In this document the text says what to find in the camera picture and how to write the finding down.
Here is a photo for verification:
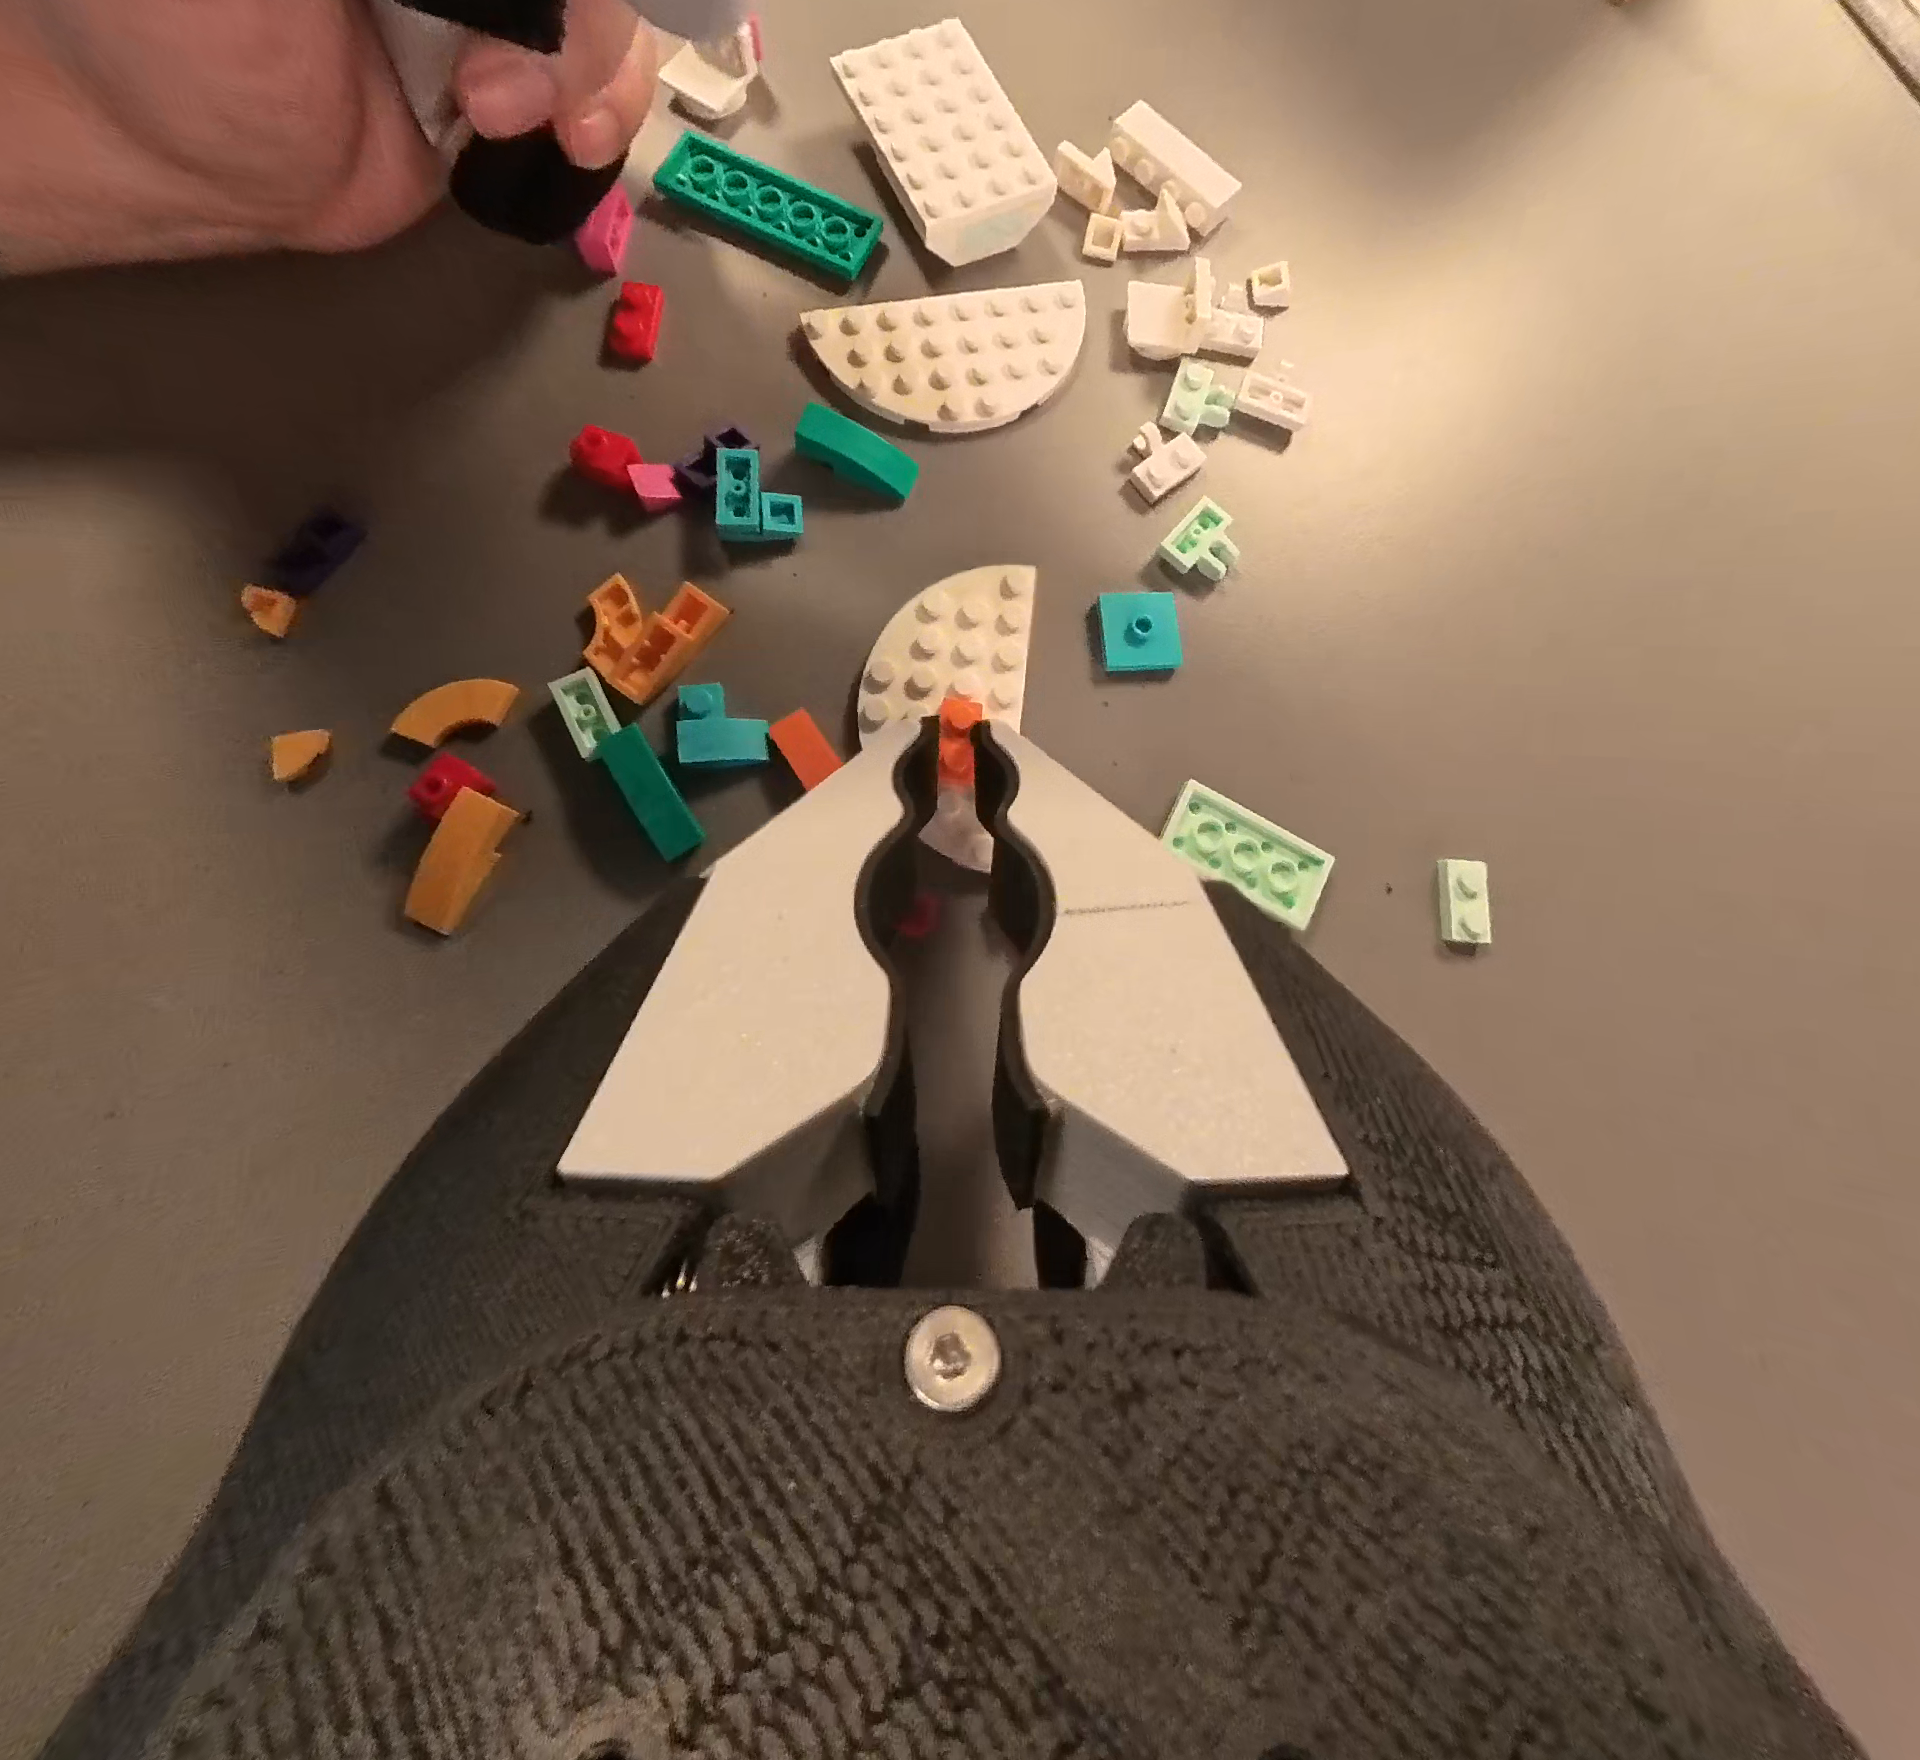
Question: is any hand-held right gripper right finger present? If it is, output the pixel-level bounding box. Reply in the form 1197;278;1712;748
979;724;1352;1286

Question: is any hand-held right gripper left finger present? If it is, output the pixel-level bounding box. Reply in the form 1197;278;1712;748
555;720;923;1284

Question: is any teal toy bracket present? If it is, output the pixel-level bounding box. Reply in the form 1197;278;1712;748
677;683;771;768

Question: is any person's left hand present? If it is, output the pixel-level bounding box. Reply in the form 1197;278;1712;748
0;0;665;276

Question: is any white pink toy piece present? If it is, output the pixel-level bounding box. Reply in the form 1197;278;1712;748
657;21;766;120

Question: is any mint wide toy plate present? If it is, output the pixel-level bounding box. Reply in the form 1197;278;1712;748
1163;781;1334;934

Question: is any green toy brick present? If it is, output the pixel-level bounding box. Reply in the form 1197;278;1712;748
600;725;709;864

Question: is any green long toy plate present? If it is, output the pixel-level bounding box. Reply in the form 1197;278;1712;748
651;130;888;284

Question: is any tan curved toy slope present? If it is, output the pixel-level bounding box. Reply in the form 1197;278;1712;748
406;788;523;937

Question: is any mint small toy plate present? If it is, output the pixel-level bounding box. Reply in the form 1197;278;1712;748
547;668;622;760

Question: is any white wedge toy plate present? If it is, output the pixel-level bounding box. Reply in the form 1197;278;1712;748
829;17;1062;269

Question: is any teal square toy tile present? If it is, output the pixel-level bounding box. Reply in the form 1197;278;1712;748
1095;591;1183;673

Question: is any tan toy arch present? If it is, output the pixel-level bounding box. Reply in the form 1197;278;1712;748
390;679;520;751

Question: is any teal toy brick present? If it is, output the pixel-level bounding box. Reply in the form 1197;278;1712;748
713;448;806;539

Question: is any green curved toy slope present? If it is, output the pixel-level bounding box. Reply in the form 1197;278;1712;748
796;402;921;503

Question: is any cluster of small white bricks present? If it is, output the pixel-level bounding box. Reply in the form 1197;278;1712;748
1055;98;1316;509

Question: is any purple toy plate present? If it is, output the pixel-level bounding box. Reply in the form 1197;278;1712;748
271;510;365;592

